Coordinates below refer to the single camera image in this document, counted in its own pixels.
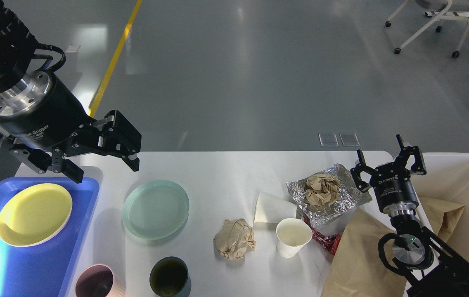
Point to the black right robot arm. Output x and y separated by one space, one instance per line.
431 267

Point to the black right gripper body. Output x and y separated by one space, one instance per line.
393 190

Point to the crumpled brown paper ball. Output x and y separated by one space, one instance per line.
234 239

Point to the flattened white paper cup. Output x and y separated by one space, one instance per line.
272 209

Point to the dark green mug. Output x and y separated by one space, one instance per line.
170 278

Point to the light green plate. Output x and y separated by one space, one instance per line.
155 210

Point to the floor socket cover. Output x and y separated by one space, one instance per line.
349 139
328 140

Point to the floor socket cover left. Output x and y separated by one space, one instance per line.
328 140

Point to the crumpled paper on foil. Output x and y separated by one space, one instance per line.
322 189

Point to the white paper cup upright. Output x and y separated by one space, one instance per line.
292 234

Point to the red snack wrapper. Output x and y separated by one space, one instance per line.
330 243

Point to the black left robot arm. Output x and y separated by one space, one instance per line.
21 53

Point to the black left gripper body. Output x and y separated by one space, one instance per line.
40 110

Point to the brown paper bag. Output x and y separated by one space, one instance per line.
356 269

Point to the floor socket cover right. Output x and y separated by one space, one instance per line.
349 139

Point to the brown paper in bin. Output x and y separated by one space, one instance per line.
443 216

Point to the yellow plate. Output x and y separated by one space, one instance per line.
35 215

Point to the pink mug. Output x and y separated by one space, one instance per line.
99 280

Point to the white office chair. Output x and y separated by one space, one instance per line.
448 10

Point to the aluminium foil sheet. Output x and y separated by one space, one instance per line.
349 197

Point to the blue plastic tray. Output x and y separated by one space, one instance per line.
45 270

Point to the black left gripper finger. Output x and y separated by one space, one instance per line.
41 161
112 136

